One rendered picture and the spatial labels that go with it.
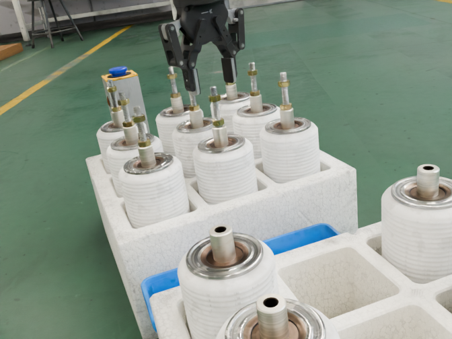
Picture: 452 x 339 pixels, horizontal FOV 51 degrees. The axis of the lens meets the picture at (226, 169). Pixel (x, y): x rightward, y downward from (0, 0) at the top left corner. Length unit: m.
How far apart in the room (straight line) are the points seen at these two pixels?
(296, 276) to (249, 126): 0.35
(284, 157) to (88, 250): 0.49
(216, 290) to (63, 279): 0.58
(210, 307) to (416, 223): 0.23
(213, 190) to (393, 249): 0.30
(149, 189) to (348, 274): 0.29
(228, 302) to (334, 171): 0.40
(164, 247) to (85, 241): 0.42
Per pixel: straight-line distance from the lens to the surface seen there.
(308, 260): 0.58
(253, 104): 0.88
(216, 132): 0.73
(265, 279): 0.45
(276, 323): 0.36
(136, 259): 0.69
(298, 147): 0.76
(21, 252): 1.13
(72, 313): 0.89
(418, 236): 0.54
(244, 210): 0.71
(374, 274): 0.58
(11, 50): 4.82
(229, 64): 0.73
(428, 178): 0.55
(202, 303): 0.45
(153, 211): 0.70
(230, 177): 0.72
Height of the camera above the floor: 0.51
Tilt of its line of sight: 23 degrees down
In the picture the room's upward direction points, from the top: 8 degrees counter-clockwise
